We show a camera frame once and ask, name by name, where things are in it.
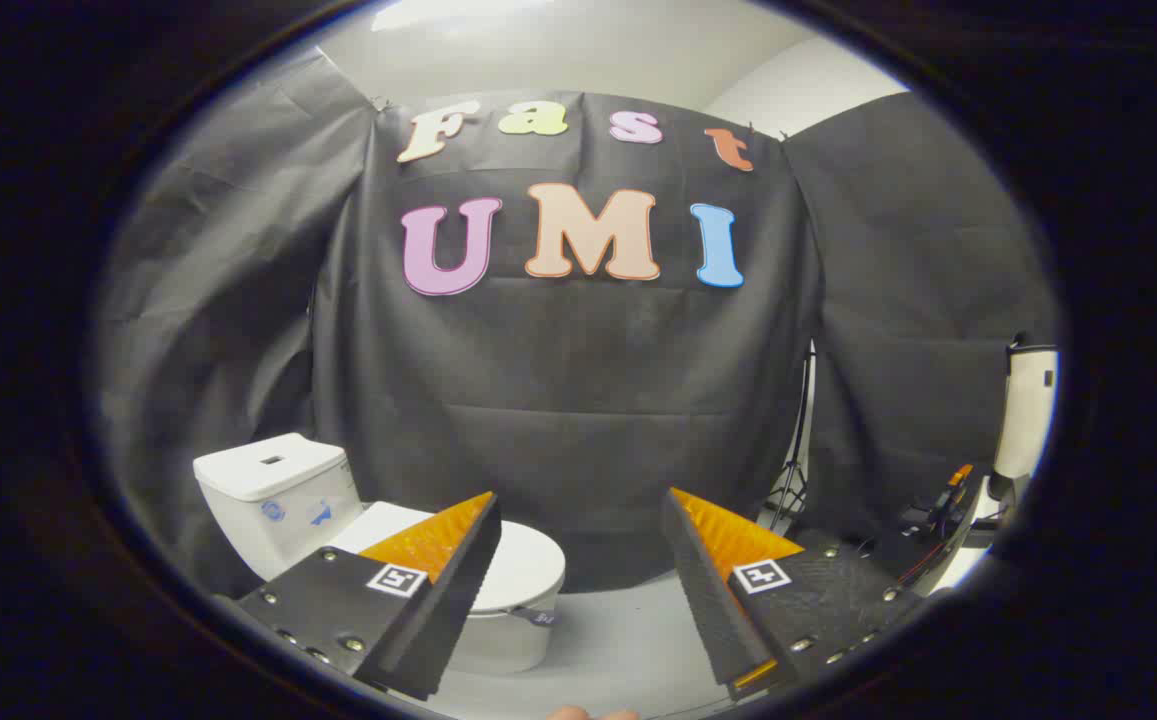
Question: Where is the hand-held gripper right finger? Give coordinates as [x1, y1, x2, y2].
[660, 487, 929, 701]

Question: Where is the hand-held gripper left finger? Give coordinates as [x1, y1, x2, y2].
[235, 490, 502, 701]

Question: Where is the white toilet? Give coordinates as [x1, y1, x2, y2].
[193, 432, 567, 676]

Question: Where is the black tripod stand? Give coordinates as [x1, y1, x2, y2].
[763, 345, 819, 533]

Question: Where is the black backdrop cloth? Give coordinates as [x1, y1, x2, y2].
[93, 45, 1059, 601]

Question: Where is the black equipment with orange part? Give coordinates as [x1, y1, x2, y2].
[893, 463, 1004, 593]

